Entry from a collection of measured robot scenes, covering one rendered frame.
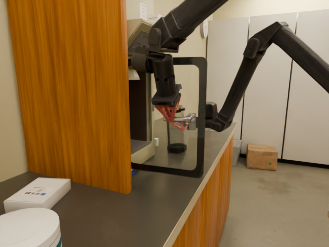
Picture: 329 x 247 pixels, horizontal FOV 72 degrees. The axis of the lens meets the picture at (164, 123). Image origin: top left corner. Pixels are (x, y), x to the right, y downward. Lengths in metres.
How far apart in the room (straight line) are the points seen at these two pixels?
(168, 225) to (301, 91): 3.36
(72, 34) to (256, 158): 3.15
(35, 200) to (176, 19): 0.63
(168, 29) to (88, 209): 0.55
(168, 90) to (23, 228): 0.44
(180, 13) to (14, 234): 0.53
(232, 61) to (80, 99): 3.21
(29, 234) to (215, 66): 3.63
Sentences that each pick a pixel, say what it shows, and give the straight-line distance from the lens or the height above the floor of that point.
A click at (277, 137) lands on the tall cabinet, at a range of 3.90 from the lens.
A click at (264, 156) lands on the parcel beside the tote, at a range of 3.60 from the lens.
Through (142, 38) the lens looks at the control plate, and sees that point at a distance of 0.86.
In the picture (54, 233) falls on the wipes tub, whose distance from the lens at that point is 0.44.
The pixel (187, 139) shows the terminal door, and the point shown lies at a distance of 0.76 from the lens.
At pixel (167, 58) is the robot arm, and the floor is 1.38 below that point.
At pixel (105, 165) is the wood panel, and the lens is 0.82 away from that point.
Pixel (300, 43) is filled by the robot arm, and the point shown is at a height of 1.43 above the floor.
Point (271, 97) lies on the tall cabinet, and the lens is 3.80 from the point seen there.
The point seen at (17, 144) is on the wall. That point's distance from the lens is 1.12.
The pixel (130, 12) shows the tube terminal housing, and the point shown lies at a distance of 0.96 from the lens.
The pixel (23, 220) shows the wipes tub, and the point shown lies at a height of 1.09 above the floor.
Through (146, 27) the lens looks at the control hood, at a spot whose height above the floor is 1.49.
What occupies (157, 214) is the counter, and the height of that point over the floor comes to 0.94.
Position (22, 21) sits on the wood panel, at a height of 1.52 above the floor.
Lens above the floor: 1.33
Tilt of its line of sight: 12 degrees down
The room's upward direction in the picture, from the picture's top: straight up
